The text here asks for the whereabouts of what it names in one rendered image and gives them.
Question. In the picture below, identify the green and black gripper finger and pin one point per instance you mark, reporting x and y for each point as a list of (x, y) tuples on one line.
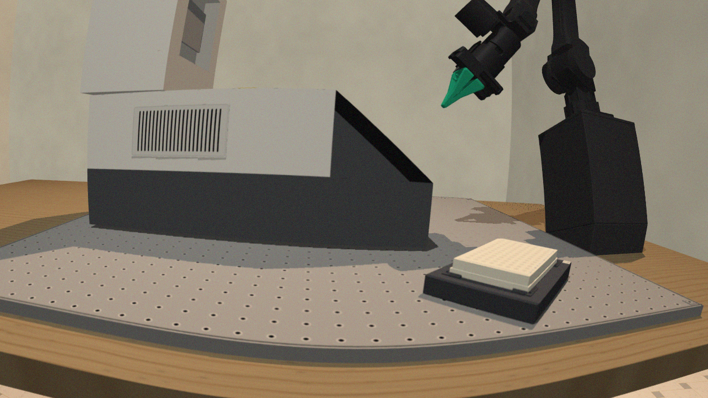
[(471, 87), (458, 80)]

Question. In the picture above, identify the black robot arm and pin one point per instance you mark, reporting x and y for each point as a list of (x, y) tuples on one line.
[(570, 68)]

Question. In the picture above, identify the white thermal cycler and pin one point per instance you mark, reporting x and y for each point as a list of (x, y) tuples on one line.
[(299, 165)]

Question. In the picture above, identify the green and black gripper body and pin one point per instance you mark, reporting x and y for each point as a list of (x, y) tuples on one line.
[(484, 62)]

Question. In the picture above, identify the white well plate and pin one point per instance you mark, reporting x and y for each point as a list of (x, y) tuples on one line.
[(506, 263)]

